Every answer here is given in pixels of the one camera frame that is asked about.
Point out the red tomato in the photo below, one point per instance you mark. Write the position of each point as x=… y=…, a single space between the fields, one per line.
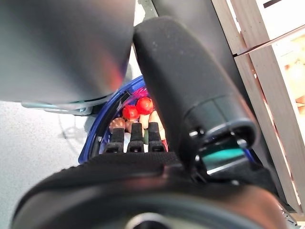
x=144 y=105
x=130 y=112

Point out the brown round vegetable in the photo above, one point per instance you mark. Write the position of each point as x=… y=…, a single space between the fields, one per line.
x=117 y=123

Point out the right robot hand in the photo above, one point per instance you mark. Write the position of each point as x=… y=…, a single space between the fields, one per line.
x=119 y=190

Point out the tan potato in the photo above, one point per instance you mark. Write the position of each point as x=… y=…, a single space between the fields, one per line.
x=157 y=118

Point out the blue plastic shopping basket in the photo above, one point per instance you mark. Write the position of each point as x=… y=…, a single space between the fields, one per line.
x=89 y=148

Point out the silver right robot leg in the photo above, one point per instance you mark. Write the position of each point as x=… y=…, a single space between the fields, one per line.
x=59 y=47

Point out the wooden potato crate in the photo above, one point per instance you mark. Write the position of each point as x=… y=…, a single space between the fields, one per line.
x=269 y=71

